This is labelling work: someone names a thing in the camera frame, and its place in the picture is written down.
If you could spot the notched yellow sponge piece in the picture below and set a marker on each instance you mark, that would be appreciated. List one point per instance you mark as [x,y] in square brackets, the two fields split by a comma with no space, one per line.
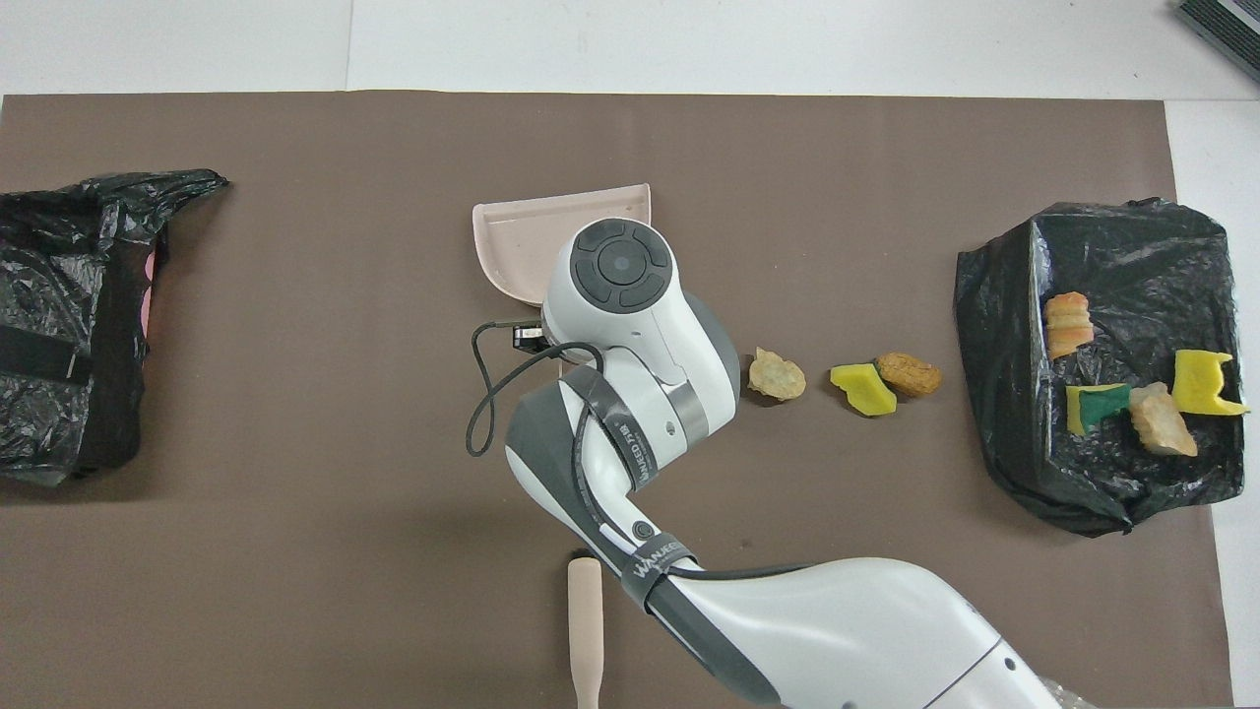
[1203,379]

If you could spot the dark grey ribbed object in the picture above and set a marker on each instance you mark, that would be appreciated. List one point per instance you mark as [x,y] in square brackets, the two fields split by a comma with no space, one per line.
[1226,30]

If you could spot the beige hand brush black bristles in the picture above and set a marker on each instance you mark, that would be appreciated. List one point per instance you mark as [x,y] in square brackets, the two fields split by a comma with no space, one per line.
[585,630]

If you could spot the brown table mat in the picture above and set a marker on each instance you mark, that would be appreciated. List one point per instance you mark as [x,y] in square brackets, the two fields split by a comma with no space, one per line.
[295,591]

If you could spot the pink bin with black bag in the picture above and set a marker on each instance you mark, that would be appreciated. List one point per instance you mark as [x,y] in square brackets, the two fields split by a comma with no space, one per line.
[59,276]

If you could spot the green and yellow sponge wedge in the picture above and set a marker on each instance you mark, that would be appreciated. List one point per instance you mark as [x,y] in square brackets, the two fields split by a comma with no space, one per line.
[1093,406]

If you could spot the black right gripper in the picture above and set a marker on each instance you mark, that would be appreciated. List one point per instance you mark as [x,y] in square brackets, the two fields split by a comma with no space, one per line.
[529,337]

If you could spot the pale round bread piece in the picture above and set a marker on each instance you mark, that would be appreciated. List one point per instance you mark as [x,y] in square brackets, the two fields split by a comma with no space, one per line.
[778,376]

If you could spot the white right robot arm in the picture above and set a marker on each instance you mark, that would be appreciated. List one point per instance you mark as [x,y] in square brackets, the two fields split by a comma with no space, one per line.
[630,394]

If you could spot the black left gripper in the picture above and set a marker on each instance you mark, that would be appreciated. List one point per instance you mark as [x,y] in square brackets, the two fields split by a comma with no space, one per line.
[39,356]

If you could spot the yellow sponge piece green edge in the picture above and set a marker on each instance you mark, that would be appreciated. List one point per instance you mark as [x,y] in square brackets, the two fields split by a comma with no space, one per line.
[861,390]

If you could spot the brown fried nugget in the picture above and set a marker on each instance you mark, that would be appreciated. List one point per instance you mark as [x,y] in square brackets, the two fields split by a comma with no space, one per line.
[911,374]

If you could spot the beige plastic dustpan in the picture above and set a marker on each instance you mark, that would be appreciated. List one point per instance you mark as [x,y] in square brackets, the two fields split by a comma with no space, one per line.
[522,246]

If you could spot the croissant bread piece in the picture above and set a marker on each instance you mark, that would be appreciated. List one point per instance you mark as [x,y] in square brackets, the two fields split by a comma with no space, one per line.
[1162,421]
[1069,325]

